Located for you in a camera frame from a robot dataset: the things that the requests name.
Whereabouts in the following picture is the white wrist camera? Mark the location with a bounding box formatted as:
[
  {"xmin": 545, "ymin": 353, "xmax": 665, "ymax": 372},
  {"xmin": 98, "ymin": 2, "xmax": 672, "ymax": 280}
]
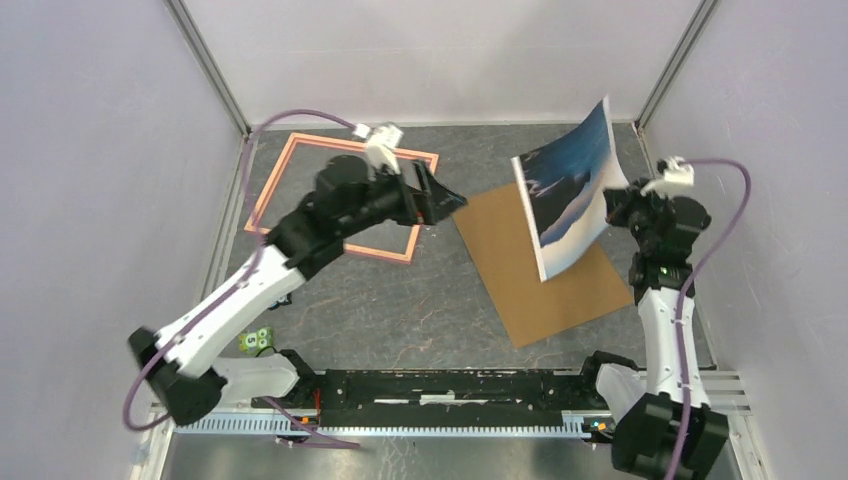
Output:
[
  {"xmin": 640, "ymin": 156, "xmax": 695, "ymax": 198},
  {"xmin": 353, "ymin": 122, "xmax": 403, "ymax": 175}
]

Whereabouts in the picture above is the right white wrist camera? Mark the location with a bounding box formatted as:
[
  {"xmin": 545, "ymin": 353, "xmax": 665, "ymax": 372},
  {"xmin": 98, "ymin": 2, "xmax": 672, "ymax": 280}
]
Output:
[{"xmin": 640, "ymin": 156, "xmax": 695, "ymax": 198}]

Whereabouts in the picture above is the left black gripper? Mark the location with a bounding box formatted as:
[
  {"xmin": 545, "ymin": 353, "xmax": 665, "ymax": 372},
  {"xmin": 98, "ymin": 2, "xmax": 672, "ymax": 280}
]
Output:
[{"xmin": 339, "ymin": 157, "xmax": 467, "ymax": 239}]

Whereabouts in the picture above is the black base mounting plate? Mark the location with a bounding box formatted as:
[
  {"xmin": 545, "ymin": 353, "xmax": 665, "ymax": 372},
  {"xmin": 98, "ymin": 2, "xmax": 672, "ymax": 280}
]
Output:
[{"xmin": 277, "ymin": 369, "xmax": 608, "ymax": 427}]

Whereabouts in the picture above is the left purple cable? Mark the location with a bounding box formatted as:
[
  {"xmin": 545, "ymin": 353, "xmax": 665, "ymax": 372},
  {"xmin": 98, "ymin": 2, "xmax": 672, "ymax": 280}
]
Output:
[{"xmin": 122, "ymin": 109, "xmax": 362, "ymax": 450}]

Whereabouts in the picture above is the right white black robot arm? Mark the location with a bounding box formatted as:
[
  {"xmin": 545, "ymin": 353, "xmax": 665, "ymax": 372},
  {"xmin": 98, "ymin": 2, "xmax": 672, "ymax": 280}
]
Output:
[{"xmin": 577, "ymin": 187, "xmax": 729, "ymax": 479}]

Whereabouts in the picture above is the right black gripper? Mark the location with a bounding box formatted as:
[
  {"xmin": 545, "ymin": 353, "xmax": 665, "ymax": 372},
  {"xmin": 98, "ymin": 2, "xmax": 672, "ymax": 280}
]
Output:
[{"xmin": 601, "ymin": 177, "xmax": 669, "ymax": 252}]

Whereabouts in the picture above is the brown cardboard backing board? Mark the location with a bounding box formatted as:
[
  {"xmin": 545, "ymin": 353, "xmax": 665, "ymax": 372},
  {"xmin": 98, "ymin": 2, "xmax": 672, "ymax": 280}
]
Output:
[{"xmin": 453, "ymin": 184, "xmax": 633, "ymax": 348}]

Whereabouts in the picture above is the green owl sticker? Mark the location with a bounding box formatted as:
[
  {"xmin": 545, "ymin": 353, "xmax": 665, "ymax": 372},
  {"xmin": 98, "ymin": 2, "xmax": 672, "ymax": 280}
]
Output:
[{"xmin": 238, "ymin": 327, "xmax": 274, "ymax": 354}]

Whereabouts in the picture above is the white slotted cable duct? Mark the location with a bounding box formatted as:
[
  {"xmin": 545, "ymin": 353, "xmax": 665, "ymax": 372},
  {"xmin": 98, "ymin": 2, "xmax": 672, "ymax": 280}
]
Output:
[{"xmin": 174, "ymin": 411, "xmax": 591, "ymax": 440}]

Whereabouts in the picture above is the blue owl sticker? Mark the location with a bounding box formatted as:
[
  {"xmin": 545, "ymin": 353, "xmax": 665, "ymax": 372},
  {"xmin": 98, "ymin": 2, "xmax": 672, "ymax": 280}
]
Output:
[{"xmin": 268, "ymin": 294, "xmax": 292, "ymax": 311}]

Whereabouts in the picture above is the orange picture frame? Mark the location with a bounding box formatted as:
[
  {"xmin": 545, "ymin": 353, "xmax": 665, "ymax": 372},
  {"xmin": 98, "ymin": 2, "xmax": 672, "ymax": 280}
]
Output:
[{"xmin": 244, "ymin": 133, "xmax": 439, "ymax": 265}]

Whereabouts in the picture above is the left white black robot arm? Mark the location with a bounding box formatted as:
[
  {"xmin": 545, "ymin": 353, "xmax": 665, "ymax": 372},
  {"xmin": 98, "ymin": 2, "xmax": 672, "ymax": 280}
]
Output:
[{"xmin": 128, "ymin": 155, "xmax": 468, "ymax": 426}]

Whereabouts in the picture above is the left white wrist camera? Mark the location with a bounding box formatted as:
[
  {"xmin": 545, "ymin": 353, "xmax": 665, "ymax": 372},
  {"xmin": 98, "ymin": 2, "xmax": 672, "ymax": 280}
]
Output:
[{"xmin": 353, "ymin": 122, "xmax": 403, "ymax": 175}]

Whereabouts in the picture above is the mountain landscape photo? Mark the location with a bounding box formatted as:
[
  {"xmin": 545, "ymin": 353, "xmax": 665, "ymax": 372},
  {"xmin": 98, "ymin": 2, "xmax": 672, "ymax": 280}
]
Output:
[{"xmin": 511, "ymin": 96, "xmax": 628, "ymax": 282}]

